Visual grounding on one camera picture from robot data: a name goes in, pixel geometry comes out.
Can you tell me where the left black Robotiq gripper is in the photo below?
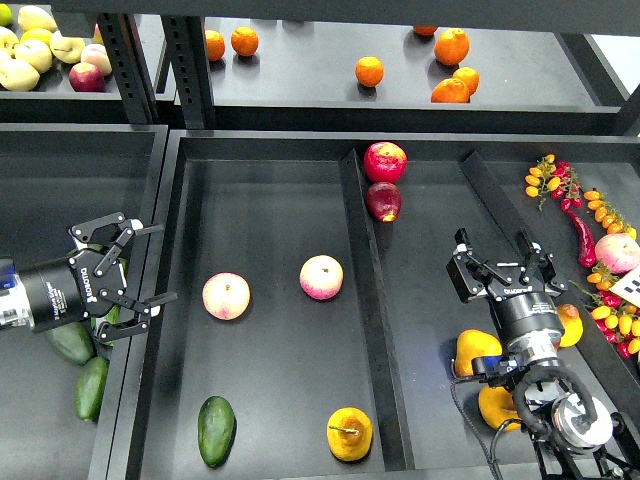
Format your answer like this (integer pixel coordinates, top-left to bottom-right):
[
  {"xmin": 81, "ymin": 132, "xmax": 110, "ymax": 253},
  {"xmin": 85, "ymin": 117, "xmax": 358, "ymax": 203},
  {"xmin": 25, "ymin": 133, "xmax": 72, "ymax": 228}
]
[{"xmin": 14, "ymin": 212, "xmax": 178, "ymax": 342}]

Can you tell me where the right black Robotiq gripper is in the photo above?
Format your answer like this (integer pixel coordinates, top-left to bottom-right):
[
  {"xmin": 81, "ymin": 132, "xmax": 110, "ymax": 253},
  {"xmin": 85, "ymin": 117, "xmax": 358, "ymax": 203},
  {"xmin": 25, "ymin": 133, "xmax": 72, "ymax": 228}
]
[{"xmin": 446, "ymin": 228, "xmax": 565, "ymax": 350}]

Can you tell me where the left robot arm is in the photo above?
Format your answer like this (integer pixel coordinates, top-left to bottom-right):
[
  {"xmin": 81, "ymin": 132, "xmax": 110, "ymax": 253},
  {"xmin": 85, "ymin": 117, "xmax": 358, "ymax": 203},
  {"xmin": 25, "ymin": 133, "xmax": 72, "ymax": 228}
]
[{"xmin": 1, "ymin": 212, "xmax": 177, "ymax": 341}]

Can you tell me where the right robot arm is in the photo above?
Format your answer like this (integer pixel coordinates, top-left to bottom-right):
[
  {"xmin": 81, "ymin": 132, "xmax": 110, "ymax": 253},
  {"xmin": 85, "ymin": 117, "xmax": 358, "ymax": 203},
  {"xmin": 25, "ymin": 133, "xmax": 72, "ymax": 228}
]
[{"xmin": 447, "ymin": 229, "xmax": 639, "ymax": 479}]

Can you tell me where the yellow pear by divider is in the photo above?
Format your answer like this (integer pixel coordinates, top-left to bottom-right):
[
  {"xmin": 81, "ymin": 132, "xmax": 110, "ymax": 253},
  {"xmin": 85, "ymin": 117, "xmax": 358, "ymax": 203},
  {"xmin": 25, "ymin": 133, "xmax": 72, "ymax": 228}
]
[{"xmin": 557, "ymin": 303, "xmax": 584, "ymax": 348}]

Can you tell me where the green avocado under pile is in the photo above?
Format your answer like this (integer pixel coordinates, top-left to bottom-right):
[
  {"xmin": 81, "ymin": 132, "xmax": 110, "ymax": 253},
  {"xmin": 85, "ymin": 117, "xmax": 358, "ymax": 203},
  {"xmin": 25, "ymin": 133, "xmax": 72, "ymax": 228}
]
[{"xmin": 44, "ymin": 323, "xmax": 96, "ymax": 365}]

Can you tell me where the pale yellow pear front left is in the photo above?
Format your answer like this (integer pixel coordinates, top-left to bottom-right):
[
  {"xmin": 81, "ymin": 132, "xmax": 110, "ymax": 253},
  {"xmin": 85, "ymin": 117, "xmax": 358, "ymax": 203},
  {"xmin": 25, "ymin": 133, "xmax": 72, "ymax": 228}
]
[{"xmin": 0, "ymin": 59, "xmax": 40, "ymax": 92}]

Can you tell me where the red chili pepper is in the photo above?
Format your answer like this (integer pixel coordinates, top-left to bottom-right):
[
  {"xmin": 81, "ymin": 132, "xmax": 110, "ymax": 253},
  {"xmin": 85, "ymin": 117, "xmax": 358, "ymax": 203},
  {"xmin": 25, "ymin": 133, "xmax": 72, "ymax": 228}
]
[{"xmin": 565, "ymin": 210, "xmax": 596, "ymax": 268}]

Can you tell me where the pink apple left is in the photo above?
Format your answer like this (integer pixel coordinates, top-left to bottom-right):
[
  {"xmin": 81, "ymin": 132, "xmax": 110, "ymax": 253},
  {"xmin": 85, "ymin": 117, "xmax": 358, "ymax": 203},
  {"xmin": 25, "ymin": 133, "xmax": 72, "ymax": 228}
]
[{"xmin": 202, "ymin": 272, "xmax": 251, "ymax": 321}]

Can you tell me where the pink apple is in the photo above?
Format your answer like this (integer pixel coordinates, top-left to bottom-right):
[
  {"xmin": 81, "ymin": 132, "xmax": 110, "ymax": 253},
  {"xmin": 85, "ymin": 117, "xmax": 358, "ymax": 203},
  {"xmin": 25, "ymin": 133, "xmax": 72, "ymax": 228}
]
[
  {"xmin": 202, "ymin": 272, "xmax": 251, "ymax": 321},
  {"xmin": 299, "ymin": 255, "xmax": 344, "ymax": 301}
]

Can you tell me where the cherry tomato bunch top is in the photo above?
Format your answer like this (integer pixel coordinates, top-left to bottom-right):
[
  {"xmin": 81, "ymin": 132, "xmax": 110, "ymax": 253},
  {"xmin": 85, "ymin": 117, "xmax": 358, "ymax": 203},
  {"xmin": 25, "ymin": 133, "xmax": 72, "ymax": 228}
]
[{"xmin": 524, "ymin": 153, "xmax": 582, "ymax": 211}]

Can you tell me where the cherry tomato bunch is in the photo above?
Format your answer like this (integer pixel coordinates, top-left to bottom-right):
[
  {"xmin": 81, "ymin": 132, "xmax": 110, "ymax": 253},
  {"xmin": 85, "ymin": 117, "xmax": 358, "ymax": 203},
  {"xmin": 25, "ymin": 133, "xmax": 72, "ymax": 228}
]
[
  {"xmin": 575, "ymin": 262, "xmax": 639, "ymax": 360},
  {"xmin": 524, "ymin": 153, "xmax": 582, "ymax": 211}
]

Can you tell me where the pink apple right tray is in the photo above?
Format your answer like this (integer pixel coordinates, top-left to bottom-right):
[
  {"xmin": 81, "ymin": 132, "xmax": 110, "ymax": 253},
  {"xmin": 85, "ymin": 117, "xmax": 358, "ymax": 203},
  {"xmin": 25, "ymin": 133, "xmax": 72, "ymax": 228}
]
[{"xmin": 595, "ymin": 233, "xmax": 639, "ymax": 274}]

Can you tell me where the orange cherry tomato vine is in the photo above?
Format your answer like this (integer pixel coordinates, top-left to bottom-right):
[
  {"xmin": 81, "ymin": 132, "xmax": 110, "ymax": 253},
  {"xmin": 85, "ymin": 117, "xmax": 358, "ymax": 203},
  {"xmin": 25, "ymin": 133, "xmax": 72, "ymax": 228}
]
[{"xmin": 583, "ymin": 190, "xmax": 638, "ymax": 240}]

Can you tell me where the cherry tomato bunch bottom right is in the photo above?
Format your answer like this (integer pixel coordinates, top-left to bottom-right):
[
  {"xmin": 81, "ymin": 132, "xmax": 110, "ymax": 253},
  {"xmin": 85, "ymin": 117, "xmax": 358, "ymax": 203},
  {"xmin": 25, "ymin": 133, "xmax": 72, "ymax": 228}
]
[{"xmin": 575, "ymin": 262, "xmax": 639, "ymax": 360}]

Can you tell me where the black white marker card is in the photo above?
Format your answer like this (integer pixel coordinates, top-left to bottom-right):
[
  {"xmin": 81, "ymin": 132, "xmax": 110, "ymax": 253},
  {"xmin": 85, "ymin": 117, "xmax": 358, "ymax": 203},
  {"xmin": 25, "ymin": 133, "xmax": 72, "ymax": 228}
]
[{"xmin": 610, "ymin": 266, "xmax": 640, "ymax": 307}]

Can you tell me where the black left tray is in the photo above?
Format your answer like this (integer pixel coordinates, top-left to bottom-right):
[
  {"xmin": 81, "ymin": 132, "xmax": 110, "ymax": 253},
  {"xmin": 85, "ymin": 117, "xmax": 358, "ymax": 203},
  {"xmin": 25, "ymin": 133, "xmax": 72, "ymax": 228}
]
[{"xmin": 1, "ymin": 123, "xmax": 167, "ymax": 479}]

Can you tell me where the black tray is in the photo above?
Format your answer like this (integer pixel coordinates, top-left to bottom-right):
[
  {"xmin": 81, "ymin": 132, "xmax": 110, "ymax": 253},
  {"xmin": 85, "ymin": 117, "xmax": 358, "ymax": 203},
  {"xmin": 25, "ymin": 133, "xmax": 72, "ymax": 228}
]
[
  {"xmin": 107, "ymin": 131, "xmax": 639, "ymax": 479},
  {"xmin": 1, "ymin": 123, "xmax": 167, "ymax": 479}
]

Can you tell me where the dark red apple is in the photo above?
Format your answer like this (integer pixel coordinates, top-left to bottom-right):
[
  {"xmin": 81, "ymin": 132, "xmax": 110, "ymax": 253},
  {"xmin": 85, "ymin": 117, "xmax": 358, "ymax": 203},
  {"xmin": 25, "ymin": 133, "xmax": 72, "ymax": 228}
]
[{"xmin": 365, "ymin": 182, "xmax": 402, "ymax": 223}]

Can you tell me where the bright red apple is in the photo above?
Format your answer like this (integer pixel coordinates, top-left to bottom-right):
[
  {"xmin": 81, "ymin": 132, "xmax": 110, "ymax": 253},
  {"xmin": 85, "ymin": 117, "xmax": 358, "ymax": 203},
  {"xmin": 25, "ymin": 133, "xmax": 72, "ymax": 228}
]
[{"xmin": 363, "ymin": 141, "xmax": 408, "ymax": 183}]

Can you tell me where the pink apple centre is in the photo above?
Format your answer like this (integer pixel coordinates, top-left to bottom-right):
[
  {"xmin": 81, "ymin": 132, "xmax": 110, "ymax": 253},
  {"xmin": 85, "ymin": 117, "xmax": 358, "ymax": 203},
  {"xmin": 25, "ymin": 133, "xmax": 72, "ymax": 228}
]
[{"xmin": 299, "ymin": 255, "xmax": 344, "ymax": 301}]

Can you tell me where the black middle tray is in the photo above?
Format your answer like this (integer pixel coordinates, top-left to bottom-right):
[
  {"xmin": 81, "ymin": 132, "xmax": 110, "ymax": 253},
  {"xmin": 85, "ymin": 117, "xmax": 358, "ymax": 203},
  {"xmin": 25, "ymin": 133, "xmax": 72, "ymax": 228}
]
[{"xmin": 107, "ymin": 131, "xmax": 639, "ymax": 479}]

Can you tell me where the orange on shelf behind front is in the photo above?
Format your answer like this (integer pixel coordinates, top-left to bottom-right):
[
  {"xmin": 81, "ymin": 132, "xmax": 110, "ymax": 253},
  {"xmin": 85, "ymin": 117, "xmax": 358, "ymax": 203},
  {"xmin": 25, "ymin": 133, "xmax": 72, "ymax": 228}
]
[{"xmin": 452, "ymin": 66, "xmax": 480, "ymax": 96}]

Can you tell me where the red apple on left shelf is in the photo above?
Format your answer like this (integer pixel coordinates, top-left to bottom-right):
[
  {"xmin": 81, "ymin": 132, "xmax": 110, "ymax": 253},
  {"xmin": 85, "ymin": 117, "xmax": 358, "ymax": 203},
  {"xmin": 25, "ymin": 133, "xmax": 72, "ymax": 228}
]
[{"xmin": 69, "ymin": 62, "xmax": 106, "ymax": 93}]

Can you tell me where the pale peach on left shelf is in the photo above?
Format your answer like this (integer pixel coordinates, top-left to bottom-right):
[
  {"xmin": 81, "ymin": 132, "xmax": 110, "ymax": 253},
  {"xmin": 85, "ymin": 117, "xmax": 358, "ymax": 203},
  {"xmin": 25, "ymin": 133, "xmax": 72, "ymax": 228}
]
[{"xmin": 81, "ymin": 43, "xmax": 112, "ymax": 77}]

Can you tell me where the large orange on shelf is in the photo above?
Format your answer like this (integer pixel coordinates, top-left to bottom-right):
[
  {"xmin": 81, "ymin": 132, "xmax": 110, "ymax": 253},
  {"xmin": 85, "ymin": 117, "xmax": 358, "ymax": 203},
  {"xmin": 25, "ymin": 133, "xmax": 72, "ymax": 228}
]
[{"xmin": 434, "ymin": 28, "xmax": 470, "ymax": 66}]

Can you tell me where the pale yellow apple with stem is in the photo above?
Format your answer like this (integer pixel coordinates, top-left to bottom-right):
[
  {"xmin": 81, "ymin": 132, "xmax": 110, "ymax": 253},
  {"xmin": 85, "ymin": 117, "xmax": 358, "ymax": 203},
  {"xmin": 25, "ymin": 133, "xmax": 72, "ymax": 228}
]
[{"xmin": 49, "ymin": 31, "xmax": 85, "ymax": 65}]

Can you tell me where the orange on shelf left edge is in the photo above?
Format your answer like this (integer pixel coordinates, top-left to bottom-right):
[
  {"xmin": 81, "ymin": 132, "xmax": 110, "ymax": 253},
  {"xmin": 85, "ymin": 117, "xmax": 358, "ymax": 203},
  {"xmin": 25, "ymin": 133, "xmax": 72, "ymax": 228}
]
[{"xmin": 205, "ymin": 29, "xmax": 226, "ymax": 62}]

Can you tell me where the orange on shelf centre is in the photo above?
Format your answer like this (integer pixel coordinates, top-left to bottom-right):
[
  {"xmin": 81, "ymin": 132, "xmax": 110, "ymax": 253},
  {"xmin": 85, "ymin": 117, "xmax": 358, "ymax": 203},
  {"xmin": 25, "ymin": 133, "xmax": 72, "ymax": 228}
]
[{"xmin": 355, "ymin": 56, "xmax": 384, "ymax": 88}]

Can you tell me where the orange under top shelf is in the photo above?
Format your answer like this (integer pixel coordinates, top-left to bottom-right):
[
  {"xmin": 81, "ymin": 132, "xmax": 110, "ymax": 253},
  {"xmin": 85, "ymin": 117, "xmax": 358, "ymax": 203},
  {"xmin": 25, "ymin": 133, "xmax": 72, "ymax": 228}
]
[{"xmin": 413, "ymin": 25, "xmax": 438, "ymax": 37}]

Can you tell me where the black shelf upright post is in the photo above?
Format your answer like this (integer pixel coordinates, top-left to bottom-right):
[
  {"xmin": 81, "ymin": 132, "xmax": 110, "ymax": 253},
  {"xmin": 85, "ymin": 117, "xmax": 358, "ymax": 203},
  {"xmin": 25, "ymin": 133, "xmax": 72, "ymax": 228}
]
[{"xmin": 161, "ymin": 15, "xmax": 216, "ymax": 130}]

